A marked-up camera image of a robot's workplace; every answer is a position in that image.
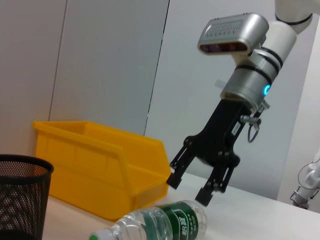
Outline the clear green-label water bottle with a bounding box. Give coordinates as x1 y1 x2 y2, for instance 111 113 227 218
89 199 208 240

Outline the black mesh pen holder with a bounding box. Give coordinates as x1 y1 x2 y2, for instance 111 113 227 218
0 154 55 240

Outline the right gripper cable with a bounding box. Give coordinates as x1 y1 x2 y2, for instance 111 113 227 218
239 99 271 144

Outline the yellow plastic bin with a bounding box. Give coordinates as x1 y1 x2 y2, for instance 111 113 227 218
32 120 173 222

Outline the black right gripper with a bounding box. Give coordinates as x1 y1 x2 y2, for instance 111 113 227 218
166 99 253 207

